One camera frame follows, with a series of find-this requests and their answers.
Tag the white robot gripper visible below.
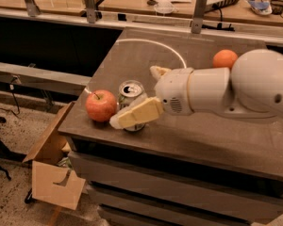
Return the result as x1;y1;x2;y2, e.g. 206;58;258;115
109;66;193;129

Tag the green 7up soda can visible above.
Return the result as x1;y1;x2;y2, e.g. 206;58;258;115
117;79;147;133

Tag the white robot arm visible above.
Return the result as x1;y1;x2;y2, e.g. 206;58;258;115
109;49;283;129

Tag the red apple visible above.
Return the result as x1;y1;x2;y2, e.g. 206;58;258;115
85;89;117;122

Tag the orange fruit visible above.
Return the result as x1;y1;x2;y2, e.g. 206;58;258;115
212;49;238;69

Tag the clear plastic cup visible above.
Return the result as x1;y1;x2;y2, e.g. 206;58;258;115
154;1;175;15

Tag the grey drawer cabinet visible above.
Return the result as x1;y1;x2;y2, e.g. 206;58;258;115
69;139;283;226

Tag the open cardboard box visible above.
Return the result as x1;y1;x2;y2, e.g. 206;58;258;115
23;103;85;210

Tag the white blue bowl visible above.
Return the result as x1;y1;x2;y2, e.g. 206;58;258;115
248;1;272;16

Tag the dark mesh cup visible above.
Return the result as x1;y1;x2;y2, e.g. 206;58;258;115
270;0;283;15

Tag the metal bracket post right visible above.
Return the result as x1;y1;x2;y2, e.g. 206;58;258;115
191;0;208;34

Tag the metal bracket post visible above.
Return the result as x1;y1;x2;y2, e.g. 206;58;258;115
25;0;41;17
84;0;96;24
191;0;208;34

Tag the grey metal rail beam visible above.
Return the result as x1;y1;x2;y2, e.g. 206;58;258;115
0;62;91;96

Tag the metal bracket post middle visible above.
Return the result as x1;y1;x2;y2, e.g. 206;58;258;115
84;0;96;24

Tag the metal bracket post left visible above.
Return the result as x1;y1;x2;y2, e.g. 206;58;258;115
25;0;41;17

